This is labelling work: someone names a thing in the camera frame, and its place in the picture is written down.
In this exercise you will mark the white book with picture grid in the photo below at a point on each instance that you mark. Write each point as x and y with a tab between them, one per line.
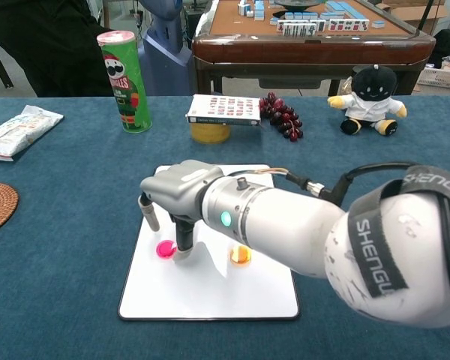
225	107

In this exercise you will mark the black mahjong table dome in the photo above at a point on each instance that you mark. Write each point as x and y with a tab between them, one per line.
300	3

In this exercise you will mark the brown mahjong table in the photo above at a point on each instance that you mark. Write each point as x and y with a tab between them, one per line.
303	48

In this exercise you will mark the yellow round container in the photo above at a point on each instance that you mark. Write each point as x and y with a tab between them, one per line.
210	134

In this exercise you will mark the single blue white mahjong tile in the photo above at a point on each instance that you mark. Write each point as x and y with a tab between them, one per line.
378	24

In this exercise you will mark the white plastic basket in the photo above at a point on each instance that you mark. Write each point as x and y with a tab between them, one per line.
442	78

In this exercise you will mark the blue backed mahjong tile row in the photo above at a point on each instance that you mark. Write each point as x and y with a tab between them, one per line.
341	6
303	15

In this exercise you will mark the dark red grape bunch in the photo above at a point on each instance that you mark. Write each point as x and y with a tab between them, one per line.
281	114

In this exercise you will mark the white snack bag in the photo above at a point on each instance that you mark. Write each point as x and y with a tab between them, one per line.
18	131

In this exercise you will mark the white rectangular board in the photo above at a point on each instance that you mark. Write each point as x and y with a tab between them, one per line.
210	296

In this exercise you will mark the mahjong tiles with green prints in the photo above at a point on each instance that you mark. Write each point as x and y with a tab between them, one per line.
300	28

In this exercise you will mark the person in black clothes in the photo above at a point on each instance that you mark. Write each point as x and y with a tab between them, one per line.
41	37

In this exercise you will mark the mahjong tiles with red prints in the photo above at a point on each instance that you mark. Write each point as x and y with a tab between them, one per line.
348	25

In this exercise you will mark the blue tablecloth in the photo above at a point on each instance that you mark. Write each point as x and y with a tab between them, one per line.
60	262

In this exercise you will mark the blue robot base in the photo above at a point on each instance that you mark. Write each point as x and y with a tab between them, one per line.
168	71

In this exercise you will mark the dark wooden leg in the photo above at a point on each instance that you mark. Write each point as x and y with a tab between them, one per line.
0	63

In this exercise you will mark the brown cardboard boxes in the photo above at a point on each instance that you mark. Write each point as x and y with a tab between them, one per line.
412	13

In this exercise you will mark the black bag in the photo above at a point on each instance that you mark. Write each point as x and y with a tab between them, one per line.
448	45

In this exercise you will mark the green Pringles can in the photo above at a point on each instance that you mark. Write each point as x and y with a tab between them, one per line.
129	93

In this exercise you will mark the stacked blue white mahjong tiles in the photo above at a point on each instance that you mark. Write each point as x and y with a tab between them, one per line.
253	9

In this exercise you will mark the black-headed plush toy white coat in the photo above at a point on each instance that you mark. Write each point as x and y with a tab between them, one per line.
371	108

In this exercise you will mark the pink round token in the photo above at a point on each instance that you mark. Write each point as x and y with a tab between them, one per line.
164	250

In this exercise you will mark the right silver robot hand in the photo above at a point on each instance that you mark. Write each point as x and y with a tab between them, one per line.
180	183

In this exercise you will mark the orange round token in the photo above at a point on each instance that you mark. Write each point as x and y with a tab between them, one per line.
240	257

